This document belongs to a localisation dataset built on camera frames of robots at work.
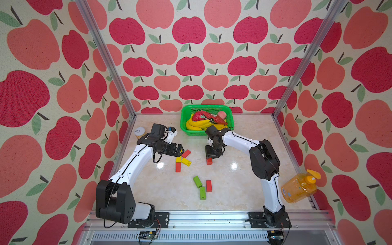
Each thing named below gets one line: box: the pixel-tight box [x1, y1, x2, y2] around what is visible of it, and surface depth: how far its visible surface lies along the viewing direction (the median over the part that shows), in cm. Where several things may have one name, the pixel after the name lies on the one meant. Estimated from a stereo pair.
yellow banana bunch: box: [185, 113, 229, 131], surface depth 107 cm
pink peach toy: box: [217, 110, 227, 120], surface depth 114 cm
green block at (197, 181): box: [192, 175, 203, 189], surface depth 88 cm
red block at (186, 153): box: [181, 149, 192, 159], surface depth 101 cm
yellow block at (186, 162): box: [181, 157, 192, 167], surface depth 95 cm
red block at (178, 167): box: [175, 162, 182, 173], surface depth 95 cm
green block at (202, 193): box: [199, 186, 207, 201], surface depth 84 cm
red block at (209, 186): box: [205, 180, 213, 193], surface depth 86 cm
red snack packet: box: [191, 110, 228, 125], surface depth 111 cm
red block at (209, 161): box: [206, 157, 213, 166], surface depth 95 cm
